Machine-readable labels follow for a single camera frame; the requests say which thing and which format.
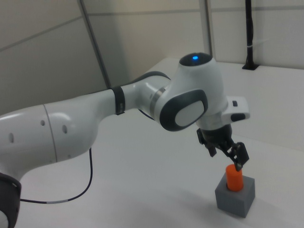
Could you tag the black pole with base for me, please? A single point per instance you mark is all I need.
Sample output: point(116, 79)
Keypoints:
point(249, 28)

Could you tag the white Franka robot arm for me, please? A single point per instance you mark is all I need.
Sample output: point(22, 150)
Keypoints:
point(71, 128)

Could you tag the grey block with round hole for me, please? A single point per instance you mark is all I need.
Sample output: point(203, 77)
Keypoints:
point(237, 202)

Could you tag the orange cylinder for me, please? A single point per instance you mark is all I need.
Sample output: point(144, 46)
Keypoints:
point(234, 180)

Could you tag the white zip tie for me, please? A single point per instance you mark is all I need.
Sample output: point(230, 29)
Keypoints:
point(257, 43)

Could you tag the grey partition frame post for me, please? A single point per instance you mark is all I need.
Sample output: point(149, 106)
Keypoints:
point(209, 28)
point(95, 40)

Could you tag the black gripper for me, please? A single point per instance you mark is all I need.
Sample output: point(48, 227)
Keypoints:
point(217, 135)

